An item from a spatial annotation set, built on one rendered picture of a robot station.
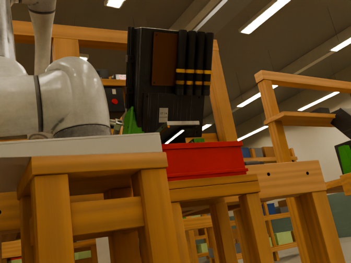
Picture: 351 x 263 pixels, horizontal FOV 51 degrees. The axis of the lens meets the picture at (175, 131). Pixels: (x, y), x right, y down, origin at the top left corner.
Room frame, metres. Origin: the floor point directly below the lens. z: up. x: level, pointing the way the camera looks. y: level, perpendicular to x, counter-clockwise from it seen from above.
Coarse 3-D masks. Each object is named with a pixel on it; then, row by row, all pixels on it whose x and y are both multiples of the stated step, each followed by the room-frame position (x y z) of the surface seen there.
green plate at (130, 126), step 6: (132, 108) 1.64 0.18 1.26; (126, 114) 1.70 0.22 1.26; (132, 114) 1.63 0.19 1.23; (126, 120) 1.68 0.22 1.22; (132, 120) 1.65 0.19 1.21; (126, 126) 1.66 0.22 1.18; (132, 126) 1.64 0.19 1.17; (126, 132) 1.64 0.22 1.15; (132, 132) 1.64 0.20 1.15; (138, 132) 1.66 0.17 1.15; (144, 132) 1.67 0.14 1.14
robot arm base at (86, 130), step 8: (72, 128) 0.89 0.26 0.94; (80, 128) 0.89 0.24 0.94; (88, 128) 0.89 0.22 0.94; (96, 128) 0.91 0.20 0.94; (104, 128) 0.93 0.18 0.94; (56, 136) 0.91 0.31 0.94; (64, 136) 0.89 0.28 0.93; (72, 136) 0.89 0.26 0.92; (80, 136) 0.89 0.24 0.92; (88, 136) 0.89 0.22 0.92
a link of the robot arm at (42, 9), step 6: (24, 0) 1.13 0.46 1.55; (30, 0) 1.14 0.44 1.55; (36, 0) 1.14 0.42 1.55; (42, 0) 1.15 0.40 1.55; (48, 0) 1.16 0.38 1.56; (54, 0) 1.19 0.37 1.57; (30, 6) 1.18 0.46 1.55; (36, 6) 1.17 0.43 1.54; (42, 6) 1.17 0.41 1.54; (48, 6) 1.18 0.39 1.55; (54, 6) 1.21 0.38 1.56; (42, 12) 1.19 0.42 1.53; (48, 12) 1.20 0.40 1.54
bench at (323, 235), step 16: (320, 192) 1.79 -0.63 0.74; (208, 208) 2.25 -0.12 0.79; (240, 208) 2.29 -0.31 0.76; (304, 208) 1.83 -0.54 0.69; (320, 208) 1.77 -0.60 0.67; (240, 224) 2.33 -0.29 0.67; (320, 224) 1.76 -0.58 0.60; (0, 240) 1.18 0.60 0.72; (240, 240) 2.36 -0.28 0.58; (320, 240) 1.78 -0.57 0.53; (336, 240) 1.79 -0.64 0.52; (0, 256) 1.18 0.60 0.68; (320, 256) 1.81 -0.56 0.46; (336, 256) 1.78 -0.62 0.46
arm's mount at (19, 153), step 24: (0, 144) 0.72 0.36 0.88; (24, 144) 0.75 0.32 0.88; (48, 144) 0.77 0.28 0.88; (72, 144) 0.80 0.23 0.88; (96, 144) 0.82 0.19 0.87; (120, 144) 0.85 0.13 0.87; (144, 144) 0.88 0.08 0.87; (0, 168) 0.80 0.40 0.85; (24, 168) 0.84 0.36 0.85; (0, 192) 1.06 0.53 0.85
